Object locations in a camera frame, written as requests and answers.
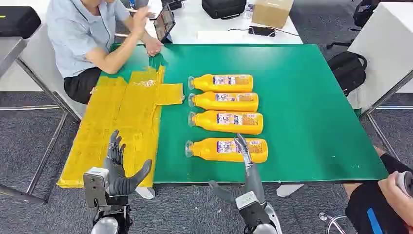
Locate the grey cylinder object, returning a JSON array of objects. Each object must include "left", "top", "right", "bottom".
[{"left": 396, "top": 171, "right": 413, "bottom": 197}]

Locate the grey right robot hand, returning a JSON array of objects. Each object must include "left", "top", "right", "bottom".
[{"left": 208, "top": 133, "right": 267, "bottom": 204}]

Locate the yellow sheet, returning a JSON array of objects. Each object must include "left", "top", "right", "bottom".
[{"left": 57, "top": 65, "right": 185, "bottom": 189}]

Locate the black chair base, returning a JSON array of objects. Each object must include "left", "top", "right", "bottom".
[{"left": 326, "top": 40, "right": 353, "bottom": 50}]

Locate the white desk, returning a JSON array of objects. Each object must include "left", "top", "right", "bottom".
[{"left": 142, "top": 0, "right": 304, "bottom": 45}]

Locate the black hanging bag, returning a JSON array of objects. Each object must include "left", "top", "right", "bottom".
[{"left": 352, "top": 0, "right": 382, "bottom": 28}]

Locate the orange drink bottle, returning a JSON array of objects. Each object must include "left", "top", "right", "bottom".
[
  {"left": 188, "top": 91, "right": 260, "bottom": 113},
  {"left": 188, "top": 110, "right": 264, "bottom": 136},
  {"left": 185, "top": 137, "right": 269, "bottom": 164},
  {"left": 188, "top": 74, "right": 254, "bottom": 93}
]

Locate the black carrying case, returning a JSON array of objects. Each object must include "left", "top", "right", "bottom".
[{"left": 201, "top": 0, "right": 247, "bottom": 20}]

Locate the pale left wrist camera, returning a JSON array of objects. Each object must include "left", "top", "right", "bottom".
[{"left": 83, "top": 167, "right": 111, "bottom": 208}]

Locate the person's left hand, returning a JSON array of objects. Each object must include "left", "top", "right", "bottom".
[{"left": 145, "top": 37, "right": 164, "bottom": 57}]

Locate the black device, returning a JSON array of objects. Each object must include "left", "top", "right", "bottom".
[{"left": 161, "top": 0, "right": 185, "bottom": 10}]

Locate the person's right hand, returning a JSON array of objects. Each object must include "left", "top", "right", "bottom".
[{"left": 132, "top": 6, "right": 152, "bottom": 36}]

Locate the green mat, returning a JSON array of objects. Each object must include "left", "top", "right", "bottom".
[{"left": 100, "top": 43, "right": 389, "bottom": 185}]

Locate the cardboard box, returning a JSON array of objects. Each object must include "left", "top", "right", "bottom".
[{"left": 251, "top": 0, "right": 294, "bottom": 29}]

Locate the black tablet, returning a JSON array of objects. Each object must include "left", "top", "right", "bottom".
[{"left": 153, "top": 3, "right": 176, "bottom": 44}]

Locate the black backpack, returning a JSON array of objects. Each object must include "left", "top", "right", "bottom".
[{"left": 326, "top": 51, "right": 369, "bottom": 97}]

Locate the person in black clothing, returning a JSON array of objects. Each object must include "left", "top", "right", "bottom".
[{"left": 342, "top": 146, "right": 413, "bottom": 234}]

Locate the thin black cable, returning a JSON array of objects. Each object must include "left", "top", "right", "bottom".
[{"left": 227, "top": 26, "right": 300, "bottom": 37}]

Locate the black padded bag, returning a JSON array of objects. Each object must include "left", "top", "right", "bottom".
[{"left": 0, "top": 5, "right": 42, "bottom": 39}]

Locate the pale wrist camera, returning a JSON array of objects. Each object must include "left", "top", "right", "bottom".
[
  {"left": 235, "top": 191, "right": 268, "bottom": 227},
  {"left": 83, "top": 167, "right": 111, "bottom": 208}
]

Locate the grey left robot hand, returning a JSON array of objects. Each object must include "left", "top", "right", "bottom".
[{"left": 104, "top": 130, "right": 152, "bottom": 197}]

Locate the seated person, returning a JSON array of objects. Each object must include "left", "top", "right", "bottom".
[{"left": 45, "top": 0, "right": 164, "bottom": 105}]

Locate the chrome chair base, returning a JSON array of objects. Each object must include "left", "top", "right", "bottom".
[{"left": 319, "top": 211, "right": 349, "bottom": 234}]

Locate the white table foot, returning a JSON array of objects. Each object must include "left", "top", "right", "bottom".
[
  {"left": 276, "top": 184, "right": 304, "bottom": 197},
  {"left": 134, "top": 186, "right": 156, "bottom": 200}
]

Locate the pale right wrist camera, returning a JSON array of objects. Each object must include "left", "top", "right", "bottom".
[{"left": 235, "top": 191, "right": 268, "bottom": 227}]

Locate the black phone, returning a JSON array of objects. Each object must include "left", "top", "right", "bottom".
[{"left": 248, "top": 25, "right": 277, "bottom": 38}]

